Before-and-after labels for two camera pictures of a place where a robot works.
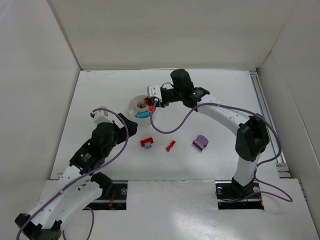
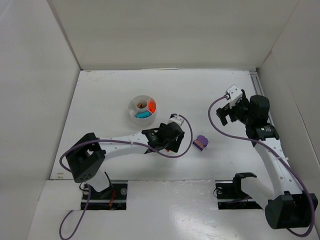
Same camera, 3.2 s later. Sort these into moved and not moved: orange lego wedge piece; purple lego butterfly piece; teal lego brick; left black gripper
Moved: left black gripper
Not moved: purple lego butterfly piece; orange lego wedge piece; teal lego brick
